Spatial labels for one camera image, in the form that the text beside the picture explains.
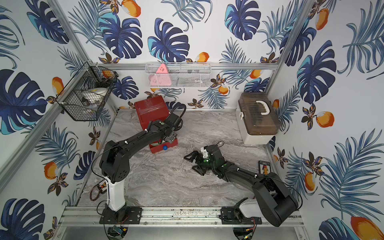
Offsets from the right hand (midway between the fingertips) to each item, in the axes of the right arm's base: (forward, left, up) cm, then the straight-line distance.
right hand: (187, 162), depth 82 cm
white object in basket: (+25, +50, +26) cm, 62 cm away
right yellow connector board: (+2, -46, -10) cm, 47 cm away
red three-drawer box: (+29, +22, +12) cm, 39 cm away
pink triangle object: (+42, +17, +26) cm, 52 cm away
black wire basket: (+42, +60, +27) cm, 78 cm away
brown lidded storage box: (+29, -44, +5) cm, 53 cm away
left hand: (+19, +14, +4) cm, 24 cm away
